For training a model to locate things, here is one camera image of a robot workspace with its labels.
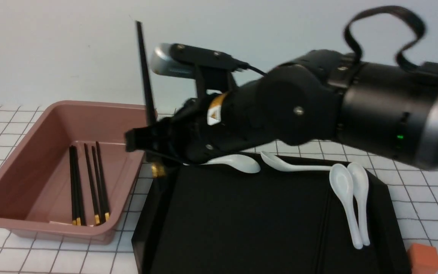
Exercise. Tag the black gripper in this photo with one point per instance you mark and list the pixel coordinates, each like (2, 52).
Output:
(213, 126)

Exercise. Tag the black chopstick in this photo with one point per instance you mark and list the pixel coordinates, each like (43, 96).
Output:
(92, 187)
(107, 212)
(79, 196)
(73, 193)
(157, 167)
(98, 187)

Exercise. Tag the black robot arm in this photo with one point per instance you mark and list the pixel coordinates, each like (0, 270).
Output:
(377, 108)

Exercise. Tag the white spoon left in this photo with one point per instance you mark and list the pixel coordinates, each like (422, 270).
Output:
(242, 163)

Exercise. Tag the white spoon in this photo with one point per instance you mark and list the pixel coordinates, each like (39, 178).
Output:
(277, 163)
(341, 183)
(242, 163)
(361, 185)

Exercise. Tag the white spoon top middle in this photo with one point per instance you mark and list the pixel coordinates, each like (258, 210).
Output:
(277, 163)

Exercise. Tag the pink plastic bin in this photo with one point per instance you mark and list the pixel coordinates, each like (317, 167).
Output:
(35, 181)

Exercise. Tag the black plastic tray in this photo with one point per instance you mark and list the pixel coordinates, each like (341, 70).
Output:
(214, 219)

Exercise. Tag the white spoon inner right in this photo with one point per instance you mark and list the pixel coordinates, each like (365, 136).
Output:
(341, 183)

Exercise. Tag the white spoon outer right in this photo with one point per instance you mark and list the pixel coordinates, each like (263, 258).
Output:
(361, 185)

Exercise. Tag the orange cube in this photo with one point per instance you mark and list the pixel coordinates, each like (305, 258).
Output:
(423, 259)

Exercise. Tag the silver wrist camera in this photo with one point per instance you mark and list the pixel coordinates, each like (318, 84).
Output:
(211, 70)

